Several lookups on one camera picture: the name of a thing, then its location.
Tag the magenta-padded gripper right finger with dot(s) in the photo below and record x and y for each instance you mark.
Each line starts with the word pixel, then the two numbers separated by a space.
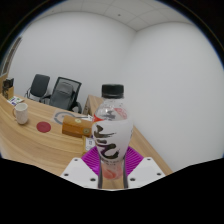
pixel 135 163

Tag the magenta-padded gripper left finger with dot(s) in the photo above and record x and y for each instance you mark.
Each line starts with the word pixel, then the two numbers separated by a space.
pixel 90 163

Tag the clear bottle with pink drink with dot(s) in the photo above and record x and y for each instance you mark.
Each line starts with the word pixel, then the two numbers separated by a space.
pixel 111 133

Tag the small yellow-brown box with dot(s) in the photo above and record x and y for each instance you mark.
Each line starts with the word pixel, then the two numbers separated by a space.
pixel 88 144

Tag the orange-brown box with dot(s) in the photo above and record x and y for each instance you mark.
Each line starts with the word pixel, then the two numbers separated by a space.
pixel 76 126

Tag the flat round red coaster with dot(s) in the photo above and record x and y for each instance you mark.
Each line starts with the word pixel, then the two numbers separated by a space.
pixel 43 127

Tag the black mesh office chair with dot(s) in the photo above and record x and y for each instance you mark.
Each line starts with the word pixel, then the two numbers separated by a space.
pixel 76 91

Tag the grey backpack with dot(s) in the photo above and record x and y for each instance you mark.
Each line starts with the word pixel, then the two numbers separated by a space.
pixel 61 95

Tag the white mug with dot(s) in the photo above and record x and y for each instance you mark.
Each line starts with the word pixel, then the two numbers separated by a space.
pixel 22 114

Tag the black visitor chair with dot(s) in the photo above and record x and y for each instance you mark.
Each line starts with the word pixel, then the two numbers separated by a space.
pixel 38 86

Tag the tan cardboard box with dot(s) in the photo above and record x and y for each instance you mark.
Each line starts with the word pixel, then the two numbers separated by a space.
pixel 8 93

